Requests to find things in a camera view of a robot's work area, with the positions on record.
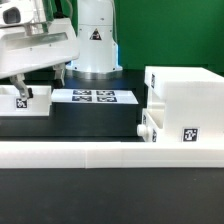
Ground white L-shaped fence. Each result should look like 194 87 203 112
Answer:
0 141 224 169

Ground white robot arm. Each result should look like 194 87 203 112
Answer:
0 0 121 99

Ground white drawer cabinet box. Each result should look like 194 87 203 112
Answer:
145 66 224 143

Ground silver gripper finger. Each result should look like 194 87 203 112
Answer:
10 73 33 100
53 63 65 89

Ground white drawer with knob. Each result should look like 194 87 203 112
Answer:
137 108 164 142

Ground white marker sheet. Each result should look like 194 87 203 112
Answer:
52 89 138 105

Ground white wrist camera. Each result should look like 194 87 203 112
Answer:
0 0 53 28

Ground white drawer far left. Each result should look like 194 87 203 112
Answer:
0 85 52 116

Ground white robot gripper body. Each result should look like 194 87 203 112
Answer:
0 18 79 79

